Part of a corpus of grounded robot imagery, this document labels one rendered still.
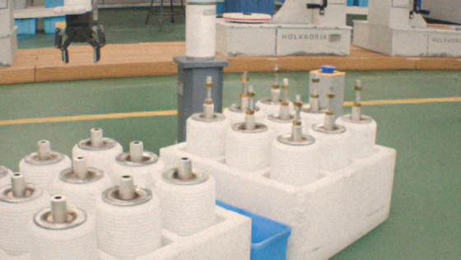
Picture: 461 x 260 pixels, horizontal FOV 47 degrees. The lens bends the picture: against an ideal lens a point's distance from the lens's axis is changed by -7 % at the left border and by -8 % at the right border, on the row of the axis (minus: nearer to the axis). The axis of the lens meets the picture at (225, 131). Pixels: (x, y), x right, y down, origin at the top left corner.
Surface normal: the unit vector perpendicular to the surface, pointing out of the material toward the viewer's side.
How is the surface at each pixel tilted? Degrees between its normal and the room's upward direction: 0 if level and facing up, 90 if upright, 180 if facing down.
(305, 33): 90
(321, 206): 90
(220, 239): 90
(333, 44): 90
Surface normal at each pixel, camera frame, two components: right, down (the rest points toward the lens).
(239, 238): 0.75, 0.19
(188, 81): -0.48, 0.25
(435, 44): 0.29, 0.26
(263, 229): -0.67, 0.15
